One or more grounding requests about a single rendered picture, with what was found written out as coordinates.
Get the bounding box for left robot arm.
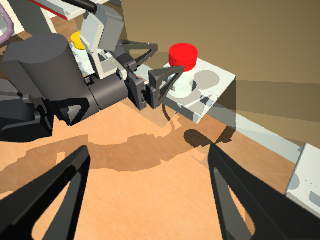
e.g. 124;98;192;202
0;3;124;143

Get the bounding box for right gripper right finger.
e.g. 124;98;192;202
207;144;320;240

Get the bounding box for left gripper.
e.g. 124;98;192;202
79;10;184;111

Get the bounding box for clear bottle with yellow cap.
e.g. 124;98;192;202
71;31;93;70

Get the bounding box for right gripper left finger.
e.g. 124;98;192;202
0;145;90;240

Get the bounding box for white bottle with red cap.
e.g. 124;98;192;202
168;43;198;98

